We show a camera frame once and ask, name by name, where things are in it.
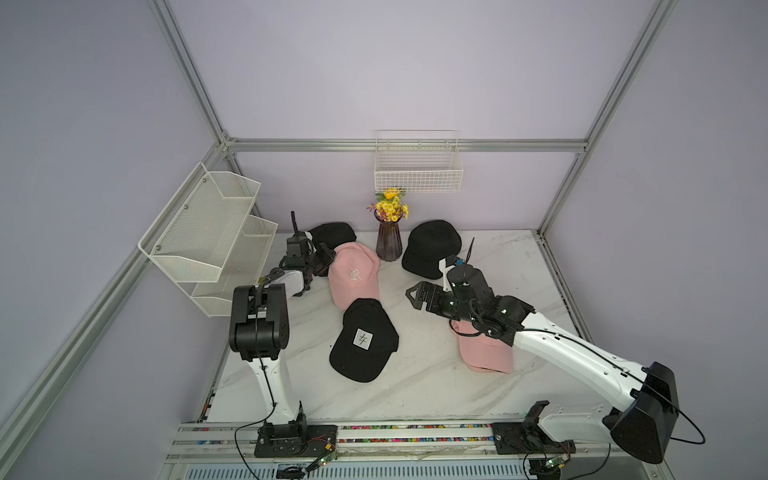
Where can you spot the pink cap white R logo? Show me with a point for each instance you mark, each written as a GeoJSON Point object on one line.
{"type": "Point", "coordinates": [353, 274]}

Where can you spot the dark purple glass vase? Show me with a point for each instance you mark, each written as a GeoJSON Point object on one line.
{"type": "Point", "coordinates": [389, 243]}

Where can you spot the aluminium frame post right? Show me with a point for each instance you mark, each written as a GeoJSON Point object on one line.
{"type": "Point", "coordinates": [639, 51]}

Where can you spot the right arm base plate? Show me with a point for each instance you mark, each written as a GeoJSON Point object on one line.
{"type": "Point", "coordinates": [526, 436]}

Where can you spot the white wire wall basket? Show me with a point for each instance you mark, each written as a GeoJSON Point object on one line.
{"type": "Point", "coordinates": [420, 171]}

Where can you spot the aluminium front rail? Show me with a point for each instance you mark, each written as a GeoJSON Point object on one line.
{"type": "Point", "coordinates": [430, 449]}

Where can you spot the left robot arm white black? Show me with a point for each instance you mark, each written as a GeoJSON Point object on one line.
{"type": "Point", "coordinates": [259, 328]}

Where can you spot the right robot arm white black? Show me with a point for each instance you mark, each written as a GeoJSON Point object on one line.
{"type": "Point", "coordinates": [643, 400]}

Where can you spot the aluminium frame post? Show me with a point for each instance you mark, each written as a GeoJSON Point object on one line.
{"type": "Point", "coordinates": [639, 51]}
{"type": "Point", "coordinates": [172, 32]}

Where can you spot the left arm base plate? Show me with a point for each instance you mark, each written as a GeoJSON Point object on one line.
{"type": "Point", "coordinates": [296, 438]}

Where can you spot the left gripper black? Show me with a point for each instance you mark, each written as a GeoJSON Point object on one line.
{"type": "Point", "coordinates": [327, 255]}

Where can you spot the aluminium frame post left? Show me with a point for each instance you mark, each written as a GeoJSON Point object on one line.
{"type": "Point", "coordinates": [172, 32]}

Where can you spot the yellow flower bouquet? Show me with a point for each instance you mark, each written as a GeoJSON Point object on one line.
{"type": "Point", "coordinates": [389, 207]}

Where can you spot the aluminium back crossbar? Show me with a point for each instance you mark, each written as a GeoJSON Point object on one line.
{"type": "Point", "coordinates": [253, 145]}

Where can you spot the white mesh two-tier shelf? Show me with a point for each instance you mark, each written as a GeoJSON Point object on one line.
{"type": "Point", "coordinates": [209, 240]}

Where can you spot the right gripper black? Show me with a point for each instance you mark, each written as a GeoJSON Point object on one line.
{"type": "Point", "coordinates": [426, 288]}

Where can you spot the black cap white patch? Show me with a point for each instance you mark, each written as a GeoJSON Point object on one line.
{"type": "Point", "coordinates": [366, 342]}

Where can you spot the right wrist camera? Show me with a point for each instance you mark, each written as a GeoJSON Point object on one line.
{"type": "Point", "coordinates": [447, 263]}

